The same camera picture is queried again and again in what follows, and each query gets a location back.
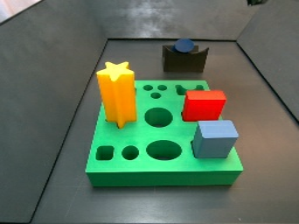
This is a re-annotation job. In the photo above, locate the light blue rectangular block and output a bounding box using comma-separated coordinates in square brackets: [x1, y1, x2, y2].
[191, 120, 239, 158]

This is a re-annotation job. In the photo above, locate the green foam shape-sorter block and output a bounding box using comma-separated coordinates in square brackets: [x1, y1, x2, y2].
[85, 80, 243, 186]

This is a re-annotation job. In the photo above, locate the dark blue cylinder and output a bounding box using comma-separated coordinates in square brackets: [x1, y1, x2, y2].
[172, 38, 194, 53]

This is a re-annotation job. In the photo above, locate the yellow star prism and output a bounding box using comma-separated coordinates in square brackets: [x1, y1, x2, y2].
[96, 61, 136, 129]

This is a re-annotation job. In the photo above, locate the red rectangular block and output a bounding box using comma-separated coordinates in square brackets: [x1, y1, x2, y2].
[181, 90, 227, 122]

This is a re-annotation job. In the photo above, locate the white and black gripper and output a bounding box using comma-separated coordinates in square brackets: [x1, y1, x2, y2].
[247, 0, 267, 5]

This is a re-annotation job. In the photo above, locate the black curved cradle fixture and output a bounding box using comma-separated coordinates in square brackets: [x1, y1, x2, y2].
[163, 45, 210, 73]

